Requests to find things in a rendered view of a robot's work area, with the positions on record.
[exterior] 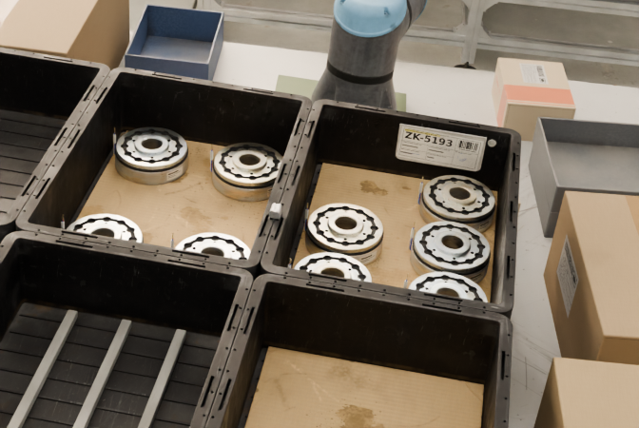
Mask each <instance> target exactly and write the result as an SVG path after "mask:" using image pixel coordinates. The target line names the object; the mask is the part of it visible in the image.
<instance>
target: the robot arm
mask: <svg viewBox="0 0 639 428"><path fill-rule="evenodd" d="M427 1H428V0H335V4H334V18H333V25H332V30H331V37H330V44H329V50H328V57H327V63H326V68H325V70H324V72H323V74H322V75H321V77H320V79H319V81H318V83H317V85H316V87H315V89H314V91H313V93H312V97H311V101H312V103H313V104H314V103H315V102H316V101H317V100H322V99H326V100H333V101H340V102H345V103H351V104H357V105H364V106H369V107H380V108H387V109H392V110H397V100H396V95H395V89H394V82H393V75H394V69H395V64H396V59H397V50H398V45H399V42H400V40H401V38H402V37H403V36H404V34H405V33H406V32H407V30H408V29H409V28H410V26H412V24H413V23H414V22H415V20H416V19H417V18H418V17H419V16H420V14H421V13H422V12H423V11H424V9H425V7H426V4H427Z"/></svg>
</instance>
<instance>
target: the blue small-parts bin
mask: <svg viewBox="0 0 639 428"><path fill-rule="evenodd" d="M223 18H224V12H222V11H213V10H196V9H188V8H178V7H170V6H161V5H152V4H146V5H145V8H144V11H143V13H142V15H141V18H140V20H139V22H138V25H137V27H136V29H135V31H134V33H133V35H132V38H131V40H130V42H129V45H128V47H127V49H126V53H125V68H136V69H142V70H148V71H154V72H160V73H166V74H172V75H178V76H184V77H190V78H196V79H202V80H208V81H213V77H214V74H215V70H216V67H217V64H218V61H219V57H220V54H221V51H222V47H223Z"/></svg>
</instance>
